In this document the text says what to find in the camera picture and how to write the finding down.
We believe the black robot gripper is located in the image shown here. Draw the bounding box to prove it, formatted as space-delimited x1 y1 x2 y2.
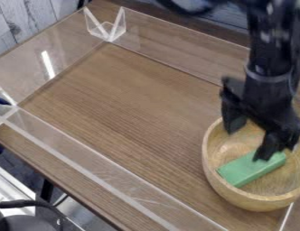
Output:
220 68 300 162

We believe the green rectangular block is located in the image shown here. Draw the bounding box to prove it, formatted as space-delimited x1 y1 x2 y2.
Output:
217 151 287 188

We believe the light wooden bowl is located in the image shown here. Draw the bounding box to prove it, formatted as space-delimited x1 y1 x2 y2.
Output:
201 118 300 212

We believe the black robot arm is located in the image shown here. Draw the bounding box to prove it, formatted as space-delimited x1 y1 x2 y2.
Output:
157 0 300 161

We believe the black table leg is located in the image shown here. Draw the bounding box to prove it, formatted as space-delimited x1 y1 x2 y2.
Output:
41 180 55 202

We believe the blue object at left edge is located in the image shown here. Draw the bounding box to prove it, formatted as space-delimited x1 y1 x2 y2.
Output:
0 98 11 106

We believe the clear acrylic corner bracket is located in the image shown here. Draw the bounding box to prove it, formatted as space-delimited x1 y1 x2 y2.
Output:
84 7 126 42

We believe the black metal bracket with screw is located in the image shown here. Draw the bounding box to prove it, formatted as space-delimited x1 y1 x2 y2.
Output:
45 211 85 231

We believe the black cable loop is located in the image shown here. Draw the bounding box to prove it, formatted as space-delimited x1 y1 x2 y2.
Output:
0 199 66 231

